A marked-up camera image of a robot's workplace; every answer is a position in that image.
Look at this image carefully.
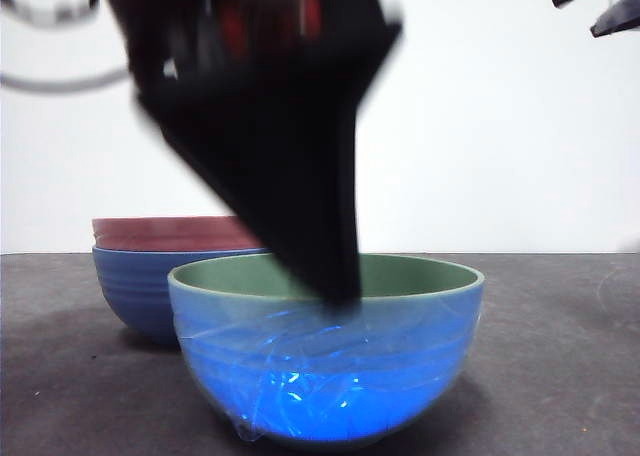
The blue bowl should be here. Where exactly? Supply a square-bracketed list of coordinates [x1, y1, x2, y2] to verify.
[91, 245, 274, 349]

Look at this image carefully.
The grey cable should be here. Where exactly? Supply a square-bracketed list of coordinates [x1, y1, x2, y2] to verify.
[0, 67, 133, 94]

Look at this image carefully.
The red bowl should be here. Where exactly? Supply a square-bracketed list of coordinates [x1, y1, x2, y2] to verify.
[91, 215, 274, 252]

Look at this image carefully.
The green bowl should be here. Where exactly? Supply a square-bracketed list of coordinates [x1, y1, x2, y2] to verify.
[167, 253, 487, 453]

